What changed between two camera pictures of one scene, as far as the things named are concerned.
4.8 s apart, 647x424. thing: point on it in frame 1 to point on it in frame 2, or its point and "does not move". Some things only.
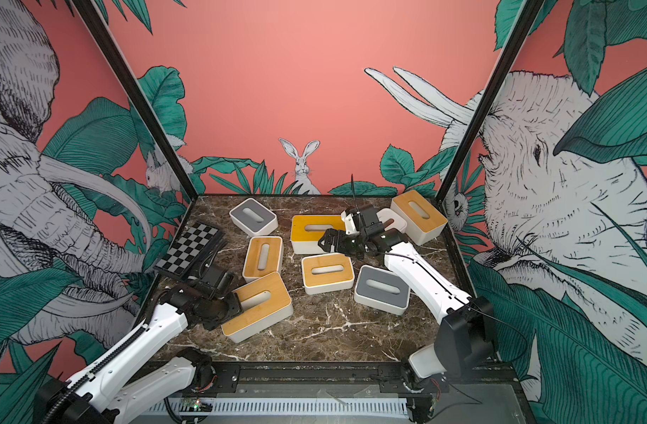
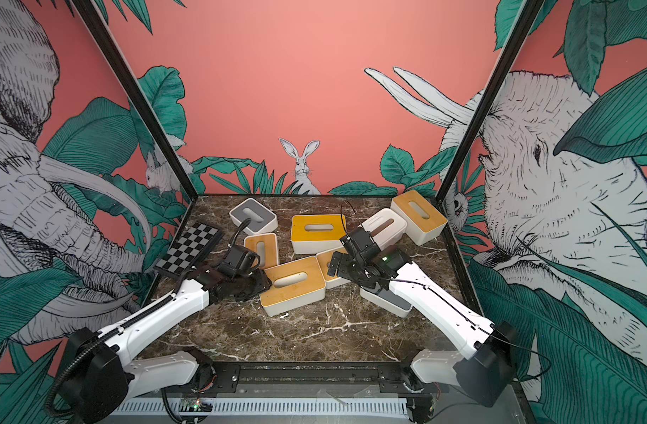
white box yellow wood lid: (307, 230) does not move
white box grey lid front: (383, 289) does not move
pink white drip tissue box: (384, 215) does not move
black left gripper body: (226, 307) to (252, 285)
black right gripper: (343, 238) to (346, 261)
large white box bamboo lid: (264, 301) to (294, 284)
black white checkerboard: (189, 249) does not move
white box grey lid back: (254, 217) does not move
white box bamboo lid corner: (424, 223) does not move
